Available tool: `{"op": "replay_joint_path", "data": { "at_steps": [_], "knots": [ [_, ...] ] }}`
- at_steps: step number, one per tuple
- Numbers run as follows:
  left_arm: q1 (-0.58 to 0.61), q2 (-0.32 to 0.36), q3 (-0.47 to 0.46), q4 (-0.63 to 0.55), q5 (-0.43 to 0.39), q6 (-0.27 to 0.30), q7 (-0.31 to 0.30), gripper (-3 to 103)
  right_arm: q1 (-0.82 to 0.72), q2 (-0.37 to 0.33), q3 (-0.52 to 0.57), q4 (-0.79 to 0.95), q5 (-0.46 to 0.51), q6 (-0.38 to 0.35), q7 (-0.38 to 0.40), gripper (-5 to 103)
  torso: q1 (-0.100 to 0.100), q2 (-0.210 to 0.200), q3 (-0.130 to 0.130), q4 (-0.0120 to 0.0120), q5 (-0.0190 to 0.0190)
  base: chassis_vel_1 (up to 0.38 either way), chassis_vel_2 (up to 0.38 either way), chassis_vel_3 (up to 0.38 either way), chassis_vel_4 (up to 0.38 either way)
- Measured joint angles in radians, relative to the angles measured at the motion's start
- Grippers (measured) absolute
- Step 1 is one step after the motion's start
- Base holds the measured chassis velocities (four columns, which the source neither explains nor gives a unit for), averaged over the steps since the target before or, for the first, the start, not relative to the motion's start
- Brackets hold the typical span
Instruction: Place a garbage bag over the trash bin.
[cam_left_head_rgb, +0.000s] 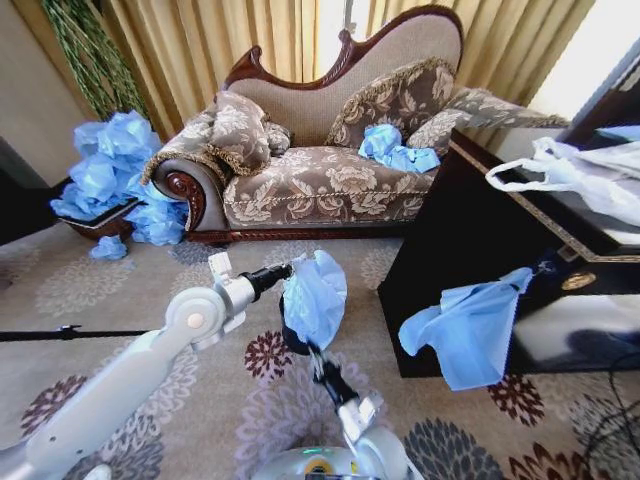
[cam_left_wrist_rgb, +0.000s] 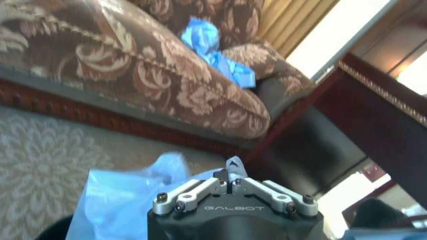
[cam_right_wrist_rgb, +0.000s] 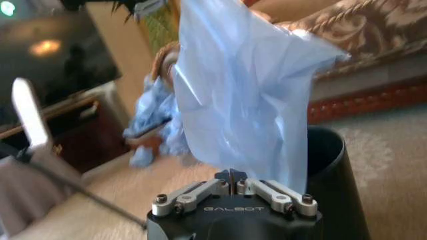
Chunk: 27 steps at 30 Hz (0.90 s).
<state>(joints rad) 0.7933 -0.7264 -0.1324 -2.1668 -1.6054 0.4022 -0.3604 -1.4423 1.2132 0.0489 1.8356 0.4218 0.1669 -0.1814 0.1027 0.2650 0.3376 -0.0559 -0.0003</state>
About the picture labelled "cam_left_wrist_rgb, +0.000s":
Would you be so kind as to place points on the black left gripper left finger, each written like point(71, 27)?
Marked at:
point(194, 191)

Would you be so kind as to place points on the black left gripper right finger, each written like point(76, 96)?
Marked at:
point(277, 195)

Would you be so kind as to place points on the translucent blue garbage bag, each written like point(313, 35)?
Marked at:
point(116, 202)

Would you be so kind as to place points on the black trash bin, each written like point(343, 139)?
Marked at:
point(55, 230)

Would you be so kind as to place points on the crumpled blue plastic bag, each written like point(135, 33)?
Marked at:
point(203, 37)

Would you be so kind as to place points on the dark rounded object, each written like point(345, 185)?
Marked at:
point(381, 215)

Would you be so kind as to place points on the dark red wooden table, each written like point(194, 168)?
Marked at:
point(377, 120)

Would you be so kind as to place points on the brown floral seat cushion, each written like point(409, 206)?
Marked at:
point(134, 75)

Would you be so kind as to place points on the brown floral sofa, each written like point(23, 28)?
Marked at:
point(100, 50)

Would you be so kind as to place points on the golden pleated curtain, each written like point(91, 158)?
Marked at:
point(287, 22)

